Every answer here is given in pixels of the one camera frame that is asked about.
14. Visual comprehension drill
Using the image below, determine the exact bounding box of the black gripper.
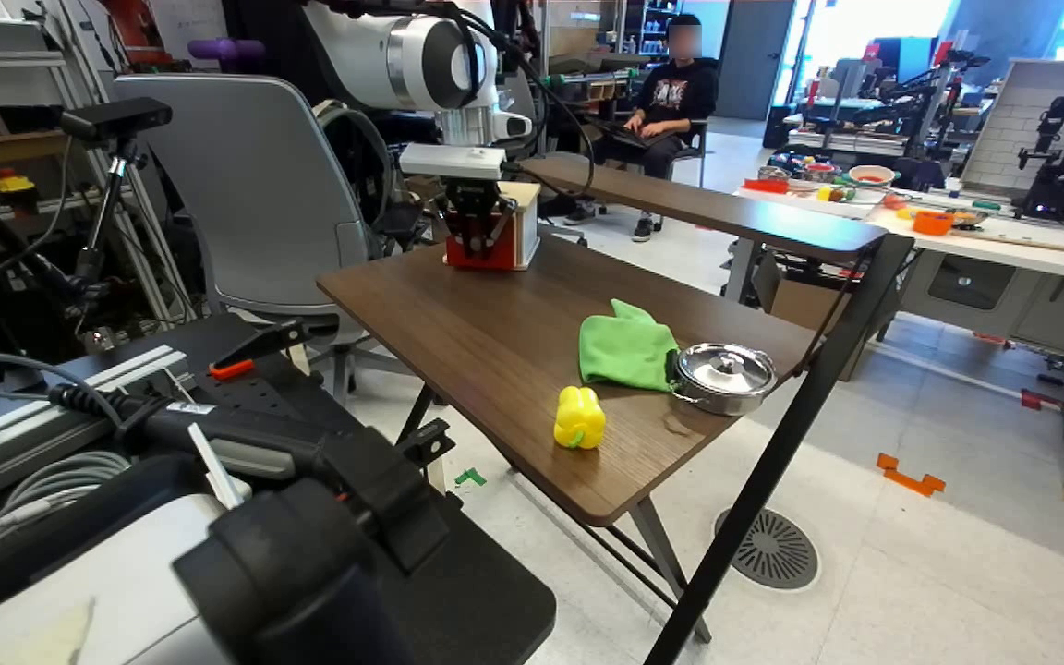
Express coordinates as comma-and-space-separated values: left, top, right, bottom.
444, 176, 501, 237

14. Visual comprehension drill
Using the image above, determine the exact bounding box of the red front wooden drawer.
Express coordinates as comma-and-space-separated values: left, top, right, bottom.
444, 226, 522, 272

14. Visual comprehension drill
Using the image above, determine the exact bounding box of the black robot base foreground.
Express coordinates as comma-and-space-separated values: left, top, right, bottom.
0, 314, 554, 665

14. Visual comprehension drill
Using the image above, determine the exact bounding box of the wooden box with slot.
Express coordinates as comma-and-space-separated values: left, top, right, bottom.
500, 182, 538, 269

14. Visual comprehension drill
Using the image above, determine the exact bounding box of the grey office chair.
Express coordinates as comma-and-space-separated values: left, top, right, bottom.
109, 70, 378, 400

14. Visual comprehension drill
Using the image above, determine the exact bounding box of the dark wooden folding table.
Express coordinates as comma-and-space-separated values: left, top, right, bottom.
321, 150, 912, 665

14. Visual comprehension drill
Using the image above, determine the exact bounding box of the green cloth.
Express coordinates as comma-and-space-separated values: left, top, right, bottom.
580, 300, 676, 390

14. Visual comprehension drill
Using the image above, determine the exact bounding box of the seated person in black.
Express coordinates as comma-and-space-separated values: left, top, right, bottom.
585, 11, 723, 242

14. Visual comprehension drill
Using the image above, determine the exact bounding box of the yellow toy pepper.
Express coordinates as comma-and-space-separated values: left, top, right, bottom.
554, 383, 607, 450

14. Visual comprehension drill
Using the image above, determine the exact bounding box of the green floor tape marker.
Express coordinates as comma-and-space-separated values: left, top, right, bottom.
454, 470, 486, 486

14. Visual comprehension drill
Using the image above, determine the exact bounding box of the silver metal bowl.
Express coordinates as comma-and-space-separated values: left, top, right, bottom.
673, 343, 775, 416

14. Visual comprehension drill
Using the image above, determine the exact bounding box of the white workbench with items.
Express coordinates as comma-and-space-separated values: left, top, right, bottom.
737, 161, 1064, 373

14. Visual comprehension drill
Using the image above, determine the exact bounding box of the round floor drain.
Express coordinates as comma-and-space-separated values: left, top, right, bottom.
732, 508, 819, 591

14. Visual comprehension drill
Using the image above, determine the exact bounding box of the orange floor tape marker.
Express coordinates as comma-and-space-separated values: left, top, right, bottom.
876, 455, 945, 497

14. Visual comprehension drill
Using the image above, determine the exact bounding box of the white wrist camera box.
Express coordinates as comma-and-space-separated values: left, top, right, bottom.
400, 144, 507, 182

